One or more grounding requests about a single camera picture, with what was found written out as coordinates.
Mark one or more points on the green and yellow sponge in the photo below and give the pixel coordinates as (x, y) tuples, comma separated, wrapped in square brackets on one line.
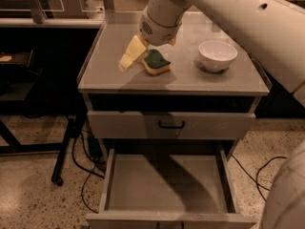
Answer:
[(155, 63)]

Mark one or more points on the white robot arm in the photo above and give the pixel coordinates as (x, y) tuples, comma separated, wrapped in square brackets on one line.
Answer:
[(273, 32)]

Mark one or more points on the grey drawer cabinet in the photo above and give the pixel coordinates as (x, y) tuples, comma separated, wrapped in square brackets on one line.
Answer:
[(188, 87)]

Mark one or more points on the closed grey upper drawer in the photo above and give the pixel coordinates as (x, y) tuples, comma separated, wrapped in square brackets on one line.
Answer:
[(214, 126)]

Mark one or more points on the open grey middle drawer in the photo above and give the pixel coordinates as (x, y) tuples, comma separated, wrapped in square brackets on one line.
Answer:
[(160, 190)]

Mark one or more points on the white ceramic bowl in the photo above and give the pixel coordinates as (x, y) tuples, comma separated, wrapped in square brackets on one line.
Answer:
[(216, 56)]

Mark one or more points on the white horizontal rail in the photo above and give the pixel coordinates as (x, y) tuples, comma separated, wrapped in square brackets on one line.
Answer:
[(50, 23)]

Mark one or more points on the black drawer handle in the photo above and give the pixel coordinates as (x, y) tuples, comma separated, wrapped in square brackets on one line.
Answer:
[(171, 126)]

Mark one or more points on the black table frame left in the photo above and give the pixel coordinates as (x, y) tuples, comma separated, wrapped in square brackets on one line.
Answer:
[(17, 81)]

